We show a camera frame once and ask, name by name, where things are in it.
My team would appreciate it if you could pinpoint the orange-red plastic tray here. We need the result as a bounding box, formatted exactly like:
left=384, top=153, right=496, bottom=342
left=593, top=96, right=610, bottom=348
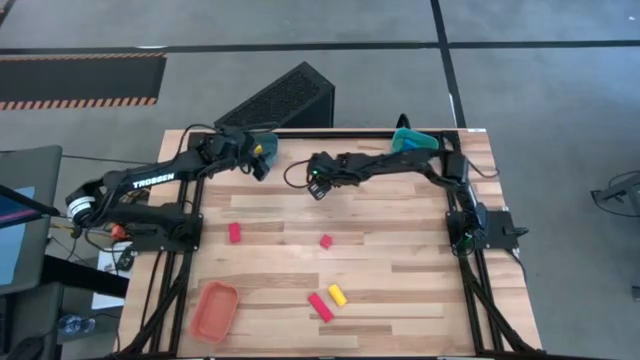
left=189, top=280, right=240, bottom=344

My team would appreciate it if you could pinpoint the yellow cylinder block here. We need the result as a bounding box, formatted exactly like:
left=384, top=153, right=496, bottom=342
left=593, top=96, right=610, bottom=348
left=327, top=283, right=348, bottom=308

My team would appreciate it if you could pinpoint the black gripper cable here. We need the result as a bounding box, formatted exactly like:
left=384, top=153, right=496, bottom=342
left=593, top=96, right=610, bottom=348
left=282, top=159, right=314, bottom=191

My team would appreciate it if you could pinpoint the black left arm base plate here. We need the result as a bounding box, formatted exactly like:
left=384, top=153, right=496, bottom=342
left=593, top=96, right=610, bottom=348
left=124, top=212, right=205, bottom=253

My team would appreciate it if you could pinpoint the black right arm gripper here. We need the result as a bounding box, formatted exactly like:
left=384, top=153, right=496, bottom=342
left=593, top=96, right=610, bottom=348
left=305, top=152, right=361, bottom=202

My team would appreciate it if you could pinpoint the long red block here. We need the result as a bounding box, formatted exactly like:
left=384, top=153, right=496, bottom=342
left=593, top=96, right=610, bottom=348
left=306, top=292, right=336, bottom=324

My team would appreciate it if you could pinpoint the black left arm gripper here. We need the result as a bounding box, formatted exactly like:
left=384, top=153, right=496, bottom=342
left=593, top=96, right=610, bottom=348
left=210, top=127, right=271, bottom=182

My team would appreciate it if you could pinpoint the clear water bottle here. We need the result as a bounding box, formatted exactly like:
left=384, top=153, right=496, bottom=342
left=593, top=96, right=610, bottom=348
left=57, top=313, right=97, bottom=335

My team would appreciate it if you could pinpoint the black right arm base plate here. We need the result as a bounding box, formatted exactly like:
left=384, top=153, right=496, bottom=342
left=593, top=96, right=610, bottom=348
left=446, top=209, right=530, bottom=251

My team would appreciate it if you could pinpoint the black rod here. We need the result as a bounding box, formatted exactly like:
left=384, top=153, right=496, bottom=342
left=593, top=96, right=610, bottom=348
left=0, top=183, right=62, bottom=218

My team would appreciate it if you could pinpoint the black aluminium table frame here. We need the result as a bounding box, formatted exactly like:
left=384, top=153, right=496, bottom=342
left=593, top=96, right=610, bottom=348
left=119, top=128, right=541, bottom=359

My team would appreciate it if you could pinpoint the white paper sheet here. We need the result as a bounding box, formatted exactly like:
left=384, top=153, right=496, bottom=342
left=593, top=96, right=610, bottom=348
left=91, top=242, right=135, bottom=311

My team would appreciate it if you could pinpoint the blue plastic bin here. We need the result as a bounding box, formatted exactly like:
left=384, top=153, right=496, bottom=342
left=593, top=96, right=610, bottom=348
left=252, top=132, right=280, bottom=169

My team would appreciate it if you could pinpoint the grey monitor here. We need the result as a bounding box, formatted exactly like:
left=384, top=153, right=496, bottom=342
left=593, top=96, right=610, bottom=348
left=0, top=144, right=64, bottom=296

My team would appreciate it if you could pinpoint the black perforated box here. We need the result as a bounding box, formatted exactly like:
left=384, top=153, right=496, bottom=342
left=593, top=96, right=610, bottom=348
left=213, top=61, right=336, bottom=130

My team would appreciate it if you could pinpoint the teal plastic bin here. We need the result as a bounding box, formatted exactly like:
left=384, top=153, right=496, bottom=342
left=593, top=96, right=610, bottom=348
left=390, top=127, right=440, bottom=154

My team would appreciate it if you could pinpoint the black hazard-striped floor mat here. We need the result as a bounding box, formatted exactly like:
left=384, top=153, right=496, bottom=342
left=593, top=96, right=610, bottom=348
left=0, top=52, right=169, bottom=111

